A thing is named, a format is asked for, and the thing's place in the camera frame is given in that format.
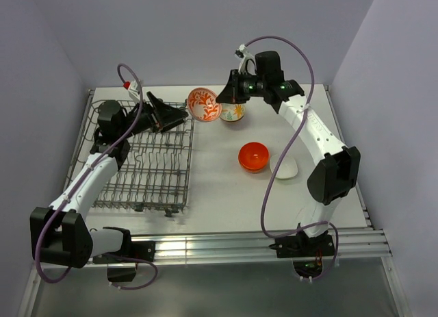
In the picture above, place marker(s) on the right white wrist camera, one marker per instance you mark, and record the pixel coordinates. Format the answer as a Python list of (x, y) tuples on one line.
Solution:
[(247, 60)]

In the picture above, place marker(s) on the dark patterned bottom bowl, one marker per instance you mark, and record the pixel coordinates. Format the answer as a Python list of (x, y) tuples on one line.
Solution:
[(232, 122)]

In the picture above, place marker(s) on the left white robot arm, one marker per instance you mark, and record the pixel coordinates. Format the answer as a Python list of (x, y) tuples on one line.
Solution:
[(59, 234)]

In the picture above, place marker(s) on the orange floral pattern bowl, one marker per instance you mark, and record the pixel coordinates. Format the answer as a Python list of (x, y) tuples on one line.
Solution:
[(202, 105)]

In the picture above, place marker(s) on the white bowl yellow flower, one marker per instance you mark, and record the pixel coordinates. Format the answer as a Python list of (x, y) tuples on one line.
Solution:
[(232, 112)]

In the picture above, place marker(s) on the grey wire dish rack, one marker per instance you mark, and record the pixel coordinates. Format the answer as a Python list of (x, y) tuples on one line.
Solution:
[(155, 175)]

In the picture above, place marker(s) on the plain orange bowl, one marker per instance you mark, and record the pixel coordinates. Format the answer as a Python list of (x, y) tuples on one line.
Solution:
[(253, 157)]

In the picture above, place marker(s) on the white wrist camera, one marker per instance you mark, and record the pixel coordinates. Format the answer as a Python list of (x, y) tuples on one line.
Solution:
[(134, 91), (247, 60)]

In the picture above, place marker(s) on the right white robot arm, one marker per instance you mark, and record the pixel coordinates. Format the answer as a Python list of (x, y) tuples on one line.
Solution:
[(336, 165)]

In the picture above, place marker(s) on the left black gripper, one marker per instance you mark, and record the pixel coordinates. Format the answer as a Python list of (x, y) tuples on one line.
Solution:
[(171, 116)]

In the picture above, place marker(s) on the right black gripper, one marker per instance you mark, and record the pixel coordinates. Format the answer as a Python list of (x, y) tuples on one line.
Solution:
[(232, 93)]

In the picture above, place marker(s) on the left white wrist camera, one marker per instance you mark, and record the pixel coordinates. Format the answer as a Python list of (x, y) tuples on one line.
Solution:
[(134, 91)]

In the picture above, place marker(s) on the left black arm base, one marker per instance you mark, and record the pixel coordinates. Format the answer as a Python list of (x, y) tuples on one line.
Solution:
[(140, 253)]

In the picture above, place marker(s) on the aluminium mounting rail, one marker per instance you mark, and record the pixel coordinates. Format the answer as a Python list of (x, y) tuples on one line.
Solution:
[(246, 247)]

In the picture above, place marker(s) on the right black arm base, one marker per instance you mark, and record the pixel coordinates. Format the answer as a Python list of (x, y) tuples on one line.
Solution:
[(302, 246)]

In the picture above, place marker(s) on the white square bowl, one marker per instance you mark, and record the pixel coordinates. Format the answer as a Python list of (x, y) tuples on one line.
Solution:
[(288, 168)]

